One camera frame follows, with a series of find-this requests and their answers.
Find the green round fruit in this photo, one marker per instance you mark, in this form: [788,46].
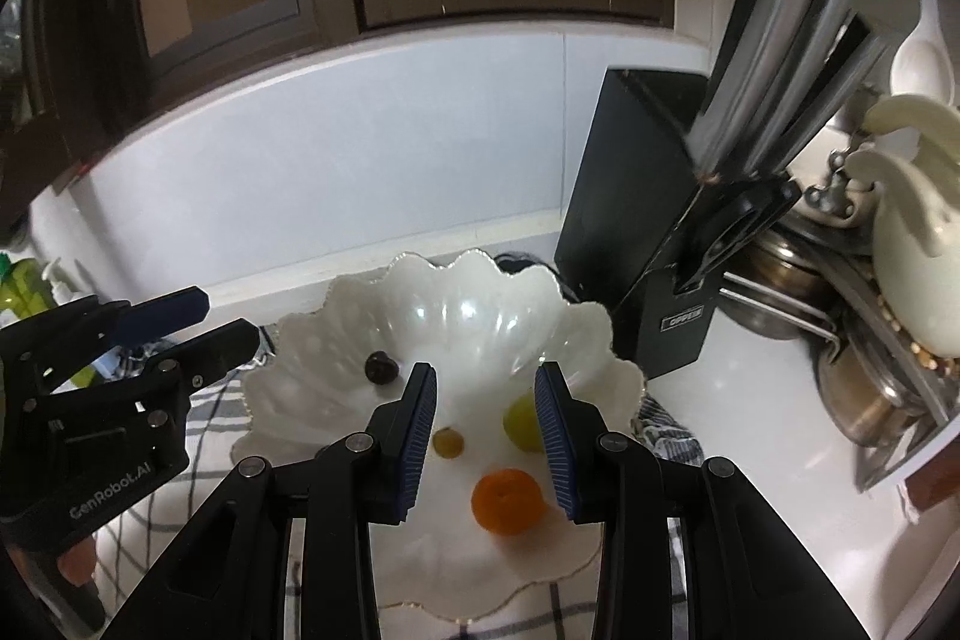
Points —
[520,422]

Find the white scalloped bowl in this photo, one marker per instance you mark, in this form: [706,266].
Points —
[465,325]

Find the black white checkered cloth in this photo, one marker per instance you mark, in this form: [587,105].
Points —
[664,434]

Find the white ceramic pot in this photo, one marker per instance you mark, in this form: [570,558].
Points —
[915,250]

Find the orange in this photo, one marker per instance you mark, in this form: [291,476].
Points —
[508,501]

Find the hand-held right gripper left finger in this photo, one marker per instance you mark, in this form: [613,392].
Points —
[416,445]

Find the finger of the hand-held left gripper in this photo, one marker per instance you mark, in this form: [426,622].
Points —
[161,314]
[217,347]

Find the person's left hand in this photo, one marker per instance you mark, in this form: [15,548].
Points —
[75,563]

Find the steel pot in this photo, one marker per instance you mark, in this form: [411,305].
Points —
[862,392]
[780,287]

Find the brown longan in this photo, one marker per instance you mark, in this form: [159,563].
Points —
[448,443]

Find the white ladle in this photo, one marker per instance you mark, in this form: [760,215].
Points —
[919,63]

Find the green dish soap bottle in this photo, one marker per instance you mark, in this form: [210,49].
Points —
[19,291]

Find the dark plum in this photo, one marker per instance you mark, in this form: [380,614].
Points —
[380,368]

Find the white pot rack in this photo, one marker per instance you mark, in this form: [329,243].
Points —
[922,437]

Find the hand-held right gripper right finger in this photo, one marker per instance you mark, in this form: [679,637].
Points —
[556,445]

